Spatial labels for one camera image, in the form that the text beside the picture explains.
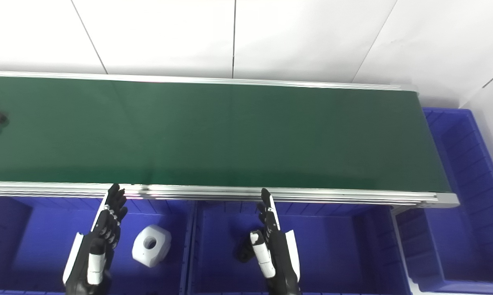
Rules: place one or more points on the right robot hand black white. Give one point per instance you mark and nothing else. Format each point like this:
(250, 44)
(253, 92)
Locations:
(277, 254)

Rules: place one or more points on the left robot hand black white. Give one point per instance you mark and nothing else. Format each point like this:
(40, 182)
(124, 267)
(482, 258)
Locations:
(101, 237)

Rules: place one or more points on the small black part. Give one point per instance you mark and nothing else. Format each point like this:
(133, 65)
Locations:
(244, 250)

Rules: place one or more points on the white plastic block part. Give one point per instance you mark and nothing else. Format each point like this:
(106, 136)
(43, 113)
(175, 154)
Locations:
(150, 246)

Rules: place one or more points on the green conveyor belt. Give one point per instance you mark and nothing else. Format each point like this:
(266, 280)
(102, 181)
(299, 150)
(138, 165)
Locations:
(320, 196)
(238, 135)

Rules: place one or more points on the large blue plastic bin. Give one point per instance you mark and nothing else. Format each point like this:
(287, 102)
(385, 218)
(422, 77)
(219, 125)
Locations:
(467, 196)

